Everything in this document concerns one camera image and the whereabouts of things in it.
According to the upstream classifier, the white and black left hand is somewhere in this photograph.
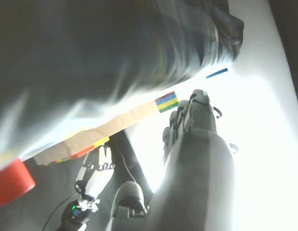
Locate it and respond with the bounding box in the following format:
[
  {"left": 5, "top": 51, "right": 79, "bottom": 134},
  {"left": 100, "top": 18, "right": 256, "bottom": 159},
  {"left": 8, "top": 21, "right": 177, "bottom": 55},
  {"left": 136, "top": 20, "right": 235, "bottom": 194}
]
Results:
[{"left": 105, "top": 89, "right": 239, "bottom": 231}]

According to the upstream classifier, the wooden strip with coloured stripes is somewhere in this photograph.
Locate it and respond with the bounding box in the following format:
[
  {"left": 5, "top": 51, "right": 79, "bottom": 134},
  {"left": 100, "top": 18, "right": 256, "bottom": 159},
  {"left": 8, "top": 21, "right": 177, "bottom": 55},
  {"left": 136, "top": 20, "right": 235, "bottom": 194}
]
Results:
[{"left": 33, "top": 90, "right": 180, "bottom": 167}]

